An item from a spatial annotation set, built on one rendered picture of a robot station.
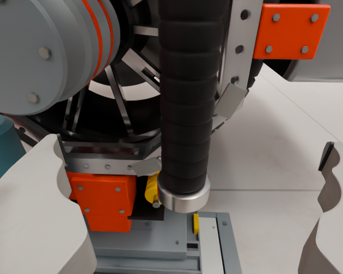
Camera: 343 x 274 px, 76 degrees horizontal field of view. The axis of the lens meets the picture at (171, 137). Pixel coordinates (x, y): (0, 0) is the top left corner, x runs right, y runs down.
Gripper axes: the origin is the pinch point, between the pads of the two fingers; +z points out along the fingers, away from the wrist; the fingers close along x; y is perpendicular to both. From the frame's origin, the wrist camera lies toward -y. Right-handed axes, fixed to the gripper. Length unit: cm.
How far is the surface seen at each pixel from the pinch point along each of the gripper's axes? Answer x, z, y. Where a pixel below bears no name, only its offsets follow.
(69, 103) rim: -25.1, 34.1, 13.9
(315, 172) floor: 83, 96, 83
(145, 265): -10, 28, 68
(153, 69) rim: -6.1, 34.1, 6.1
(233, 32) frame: 6.5, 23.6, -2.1
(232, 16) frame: 6.2, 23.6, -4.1
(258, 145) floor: 57, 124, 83
